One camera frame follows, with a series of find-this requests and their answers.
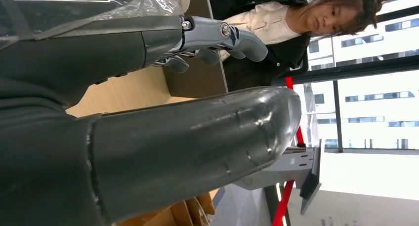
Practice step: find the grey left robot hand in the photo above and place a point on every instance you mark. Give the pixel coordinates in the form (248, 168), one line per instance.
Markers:
(183, 142)

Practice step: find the person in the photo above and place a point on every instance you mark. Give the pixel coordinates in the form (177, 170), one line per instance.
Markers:
(278, 24)

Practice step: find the grey laptop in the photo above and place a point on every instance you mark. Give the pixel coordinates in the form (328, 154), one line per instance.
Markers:
(196, 80)

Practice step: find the silver kiosk screen stand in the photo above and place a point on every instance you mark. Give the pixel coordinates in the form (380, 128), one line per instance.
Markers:
(294, 167)

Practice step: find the white building outside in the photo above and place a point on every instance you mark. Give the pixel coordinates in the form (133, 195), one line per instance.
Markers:
(376, 110)

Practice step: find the black window frame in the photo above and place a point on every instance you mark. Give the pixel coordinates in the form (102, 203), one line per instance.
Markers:
(360, 69)

